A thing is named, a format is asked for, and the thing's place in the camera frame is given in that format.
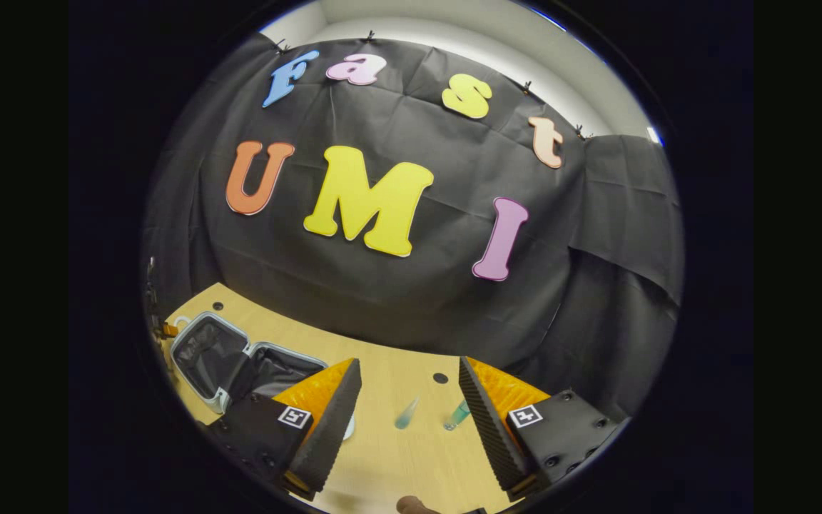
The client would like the black backdrop cloth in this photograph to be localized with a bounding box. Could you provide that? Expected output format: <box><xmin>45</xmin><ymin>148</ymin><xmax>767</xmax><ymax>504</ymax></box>
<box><xmin>141</xmin><ymin>32</ymin><xmax>684</xmax><ymax>422</ymax></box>

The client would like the light blue suitcase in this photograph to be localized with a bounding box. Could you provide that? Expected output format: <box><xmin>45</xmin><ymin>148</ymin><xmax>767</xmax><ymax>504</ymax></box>
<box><xmin>168</xmin><ymin>311</ymin><xmax>356</xmax><ymax>440</ymax></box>

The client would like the blue clear bottle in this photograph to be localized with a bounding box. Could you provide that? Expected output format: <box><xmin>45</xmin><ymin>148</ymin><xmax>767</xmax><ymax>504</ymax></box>
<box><xmin>443</xmin><ymin>400</ymin><xmax>471</xmax><ymax>432</ymax></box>

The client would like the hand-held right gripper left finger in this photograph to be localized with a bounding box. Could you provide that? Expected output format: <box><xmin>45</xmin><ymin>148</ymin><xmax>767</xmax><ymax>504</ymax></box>
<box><xmin>201</xmin><ymin>357</ymin><xmax>363</xmax><ymax>500</ymax></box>

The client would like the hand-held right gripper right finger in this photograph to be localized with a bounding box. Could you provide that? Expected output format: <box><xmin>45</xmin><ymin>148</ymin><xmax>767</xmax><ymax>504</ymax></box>
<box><xmin>458</xmin><ymin>356</ymin><xmax>629</xmax><ymax>502</ymax></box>

